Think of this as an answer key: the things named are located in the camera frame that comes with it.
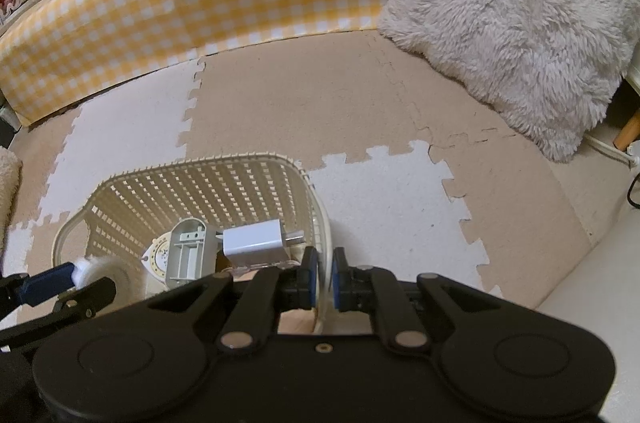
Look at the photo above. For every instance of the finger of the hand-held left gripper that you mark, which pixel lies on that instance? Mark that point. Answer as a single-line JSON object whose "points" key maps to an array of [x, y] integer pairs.
{"points": [[47, 285], [85, 298]]}

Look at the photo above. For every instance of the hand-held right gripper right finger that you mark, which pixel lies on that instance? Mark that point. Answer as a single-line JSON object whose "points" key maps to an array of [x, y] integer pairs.
{"points": [[340, 278]]}

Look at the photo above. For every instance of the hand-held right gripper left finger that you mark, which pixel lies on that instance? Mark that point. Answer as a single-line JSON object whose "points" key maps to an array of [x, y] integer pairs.
{"points": [[311, 275]]}

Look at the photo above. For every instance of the white round timer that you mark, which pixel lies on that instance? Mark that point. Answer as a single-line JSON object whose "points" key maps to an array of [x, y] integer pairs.
{"points": [[157, 260]]}

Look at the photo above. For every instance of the cream plastic basket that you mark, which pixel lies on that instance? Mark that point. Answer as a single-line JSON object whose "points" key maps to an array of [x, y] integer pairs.
{"points": [[210, 183]]}

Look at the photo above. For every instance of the fluffy white pillow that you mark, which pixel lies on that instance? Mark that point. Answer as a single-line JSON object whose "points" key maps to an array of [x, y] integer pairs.
{"points": [[510, 18], [9, 193]]}

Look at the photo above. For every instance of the foam puzzle mat tiles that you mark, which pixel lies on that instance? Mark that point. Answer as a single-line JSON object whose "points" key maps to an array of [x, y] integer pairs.
{"points": [[300, 103]]}

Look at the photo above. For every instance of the wooden furniture leg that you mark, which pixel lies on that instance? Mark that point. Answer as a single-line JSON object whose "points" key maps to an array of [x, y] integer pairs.
{"points": [[627, 130]]}

